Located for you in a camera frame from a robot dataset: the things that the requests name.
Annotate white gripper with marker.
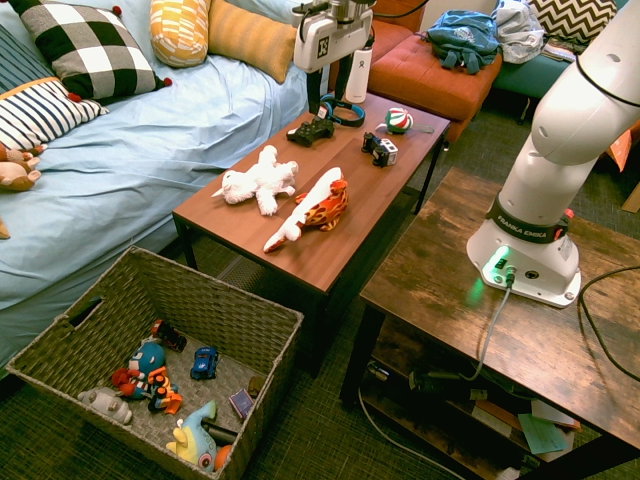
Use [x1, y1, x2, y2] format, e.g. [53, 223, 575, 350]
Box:
[292, 9, 374, 117]

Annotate white and black toy car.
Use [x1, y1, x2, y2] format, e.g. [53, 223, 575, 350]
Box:
[360, 131, 400, 169]

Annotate grey woven basket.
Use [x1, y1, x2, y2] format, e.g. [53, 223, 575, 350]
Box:
[5, 245, 305, 480]

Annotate red and black toy car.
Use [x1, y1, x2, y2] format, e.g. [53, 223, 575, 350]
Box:
[151, 318, 189, 354]

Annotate blue toy car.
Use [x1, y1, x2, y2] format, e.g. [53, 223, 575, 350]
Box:
[189, 345, 221, 382]

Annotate brown plush toy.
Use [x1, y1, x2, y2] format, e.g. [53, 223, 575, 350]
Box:
[0, 142, 44, 193]

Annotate orange black toy truck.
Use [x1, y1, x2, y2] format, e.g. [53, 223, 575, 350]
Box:
[146, 366, 184, 416]

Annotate white water bottle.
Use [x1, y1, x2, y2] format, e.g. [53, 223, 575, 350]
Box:
[344, 46, 374, 105]

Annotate blue and black headphones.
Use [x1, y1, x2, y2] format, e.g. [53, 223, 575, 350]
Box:
[319, 93, 367, 129]

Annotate black game controller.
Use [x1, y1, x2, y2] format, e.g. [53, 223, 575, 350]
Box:
[285, 117, 336, 149]

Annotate red green white striped ball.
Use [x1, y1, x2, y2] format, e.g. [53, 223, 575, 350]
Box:
[383, 106, 415, 136]

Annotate mustard orange pillow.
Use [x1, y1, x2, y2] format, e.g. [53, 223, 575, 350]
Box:
[207, 0, 299, 85]

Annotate orange tufted ottoman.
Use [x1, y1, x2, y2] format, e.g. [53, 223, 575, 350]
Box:
[367, 33, 504, 144]

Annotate red-brown wooden coffee table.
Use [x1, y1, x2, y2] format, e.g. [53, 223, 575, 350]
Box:
[172, 92, 451, 377]

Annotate orange flame plush lizard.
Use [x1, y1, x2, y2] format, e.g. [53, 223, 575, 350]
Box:
[262, 166, 350, 255]

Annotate white plush unicorn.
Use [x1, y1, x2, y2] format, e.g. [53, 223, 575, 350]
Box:
[210, 144, 300, 218]

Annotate teal backpack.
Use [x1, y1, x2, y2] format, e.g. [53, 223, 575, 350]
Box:
[425, 9, 503, 76]

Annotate yellow patterned round pillow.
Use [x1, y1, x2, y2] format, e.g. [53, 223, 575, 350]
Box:
[149, 0, 212, 69]

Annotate teal couch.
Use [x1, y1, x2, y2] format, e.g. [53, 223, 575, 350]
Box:
[492, 47, 579, 102]

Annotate pale crumpled cloth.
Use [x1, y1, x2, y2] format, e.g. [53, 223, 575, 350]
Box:
[492, 0, 547, 65]

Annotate light blue bed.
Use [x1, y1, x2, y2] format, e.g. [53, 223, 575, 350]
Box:
[0, 0, 332, 372]

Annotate black white checked pillow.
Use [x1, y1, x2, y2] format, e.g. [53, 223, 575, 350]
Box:
[7, 0, 174, 105]

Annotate rustic brown wooden table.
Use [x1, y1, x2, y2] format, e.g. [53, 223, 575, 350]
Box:
[339, 166, 640, 480]

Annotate black white chevron pillow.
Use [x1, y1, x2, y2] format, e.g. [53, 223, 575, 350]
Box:
[528, 0, 619, 49]

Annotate navy white striped pillow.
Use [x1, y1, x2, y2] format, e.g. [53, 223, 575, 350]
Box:
[0, 76, 110, 152]

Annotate orange cardboard box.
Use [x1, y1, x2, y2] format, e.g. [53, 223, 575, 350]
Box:
[606, 118, 640, 173]

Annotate dark blue striped cushion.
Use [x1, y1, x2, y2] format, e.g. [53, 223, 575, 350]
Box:
[0, 24, 57, 96]

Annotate purple card box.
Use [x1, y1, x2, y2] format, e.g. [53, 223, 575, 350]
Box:
[228, 388, 257, 421]

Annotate blue red hero plush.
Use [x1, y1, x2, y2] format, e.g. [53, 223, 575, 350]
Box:
[110, 340, 169, 402]

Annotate black cylinder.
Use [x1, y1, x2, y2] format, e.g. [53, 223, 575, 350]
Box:
[201, 421, 239, 447]

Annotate blue yellow plush fish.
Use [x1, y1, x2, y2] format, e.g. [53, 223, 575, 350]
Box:
[165, 399, 219, 474]

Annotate grey plush hippo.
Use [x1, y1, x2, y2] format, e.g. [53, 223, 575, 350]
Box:
[76, 386, 134, 426]

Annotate teal paper sheet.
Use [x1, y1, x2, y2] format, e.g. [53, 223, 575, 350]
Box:
[516, 412, 570, 456]

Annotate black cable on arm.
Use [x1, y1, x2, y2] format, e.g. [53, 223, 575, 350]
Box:
[574, 53, 640, 110]

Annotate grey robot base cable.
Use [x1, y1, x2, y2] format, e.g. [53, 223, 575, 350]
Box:
[458, 267, 517, 384]

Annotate black cable on table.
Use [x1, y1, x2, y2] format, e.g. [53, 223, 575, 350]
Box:
[576, 264, 640, 385]

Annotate white floor cable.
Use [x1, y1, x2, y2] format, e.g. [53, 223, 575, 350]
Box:
[356, 387, 467, 480]

